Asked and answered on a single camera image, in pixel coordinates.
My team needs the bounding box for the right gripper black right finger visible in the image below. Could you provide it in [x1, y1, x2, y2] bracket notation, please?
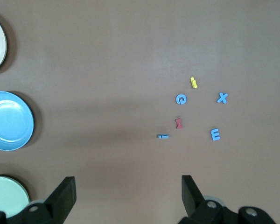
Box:
[178, 175, 277, 224]

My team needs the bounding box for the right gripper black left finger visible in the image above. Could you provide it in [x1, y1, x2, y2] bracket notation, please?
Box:
[0, 176, 76, 224]

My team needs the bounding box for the blue foam letter E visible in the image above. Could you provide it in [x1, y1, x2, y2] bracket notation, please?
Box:
[210, 128, 222, 141]

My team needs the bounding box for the blue foam letter G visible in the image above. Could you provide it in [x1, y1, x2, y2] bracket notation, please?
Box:
[175, 94, 188, 105]

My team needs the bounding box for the blue foam letter X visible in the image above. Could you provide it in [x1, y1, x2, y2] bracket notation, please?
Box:
[216, 92, 229, 105]

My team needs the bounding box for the pale green plate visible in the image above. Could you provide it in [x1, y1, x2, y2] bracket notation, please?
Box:
[0, 176, 30, 219]

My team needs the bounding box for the blue plate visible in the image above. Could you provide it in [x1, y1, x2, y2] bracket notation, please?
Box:
[0, 91, 35, 151]

